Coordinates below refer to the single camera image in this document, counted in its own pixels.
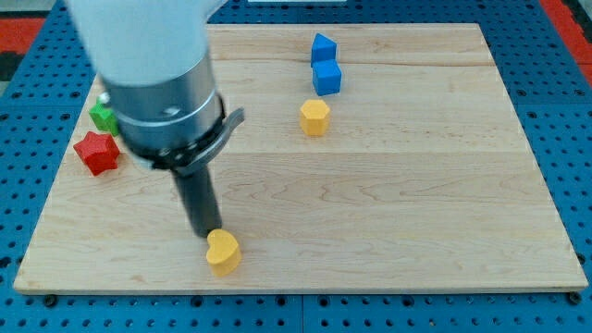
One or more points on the yellow heart block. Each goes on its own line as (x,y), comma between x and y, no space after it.
(224,253)

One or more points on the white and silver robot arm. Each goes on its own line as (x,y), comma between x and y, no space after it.
(153,59)

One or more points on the red star block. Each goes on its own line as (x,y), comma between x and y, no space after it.
(98,152)

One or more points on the yellow hexagon block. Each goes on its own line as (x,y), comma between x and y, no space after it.
(314,117)

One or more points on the light wooden board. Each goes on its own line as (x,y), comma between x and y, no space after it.
(423,183)

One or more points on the blue cube block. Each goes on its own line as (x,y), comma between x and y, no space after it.
(326,77)

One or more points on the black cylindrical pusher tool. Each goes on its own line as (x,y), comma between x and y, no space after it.
(197,193)

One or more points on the blue pentagon block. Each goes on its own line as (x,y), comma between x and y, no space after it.
(323,49)

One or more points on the green block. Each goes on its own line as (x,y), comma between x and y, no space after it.
(104,118)

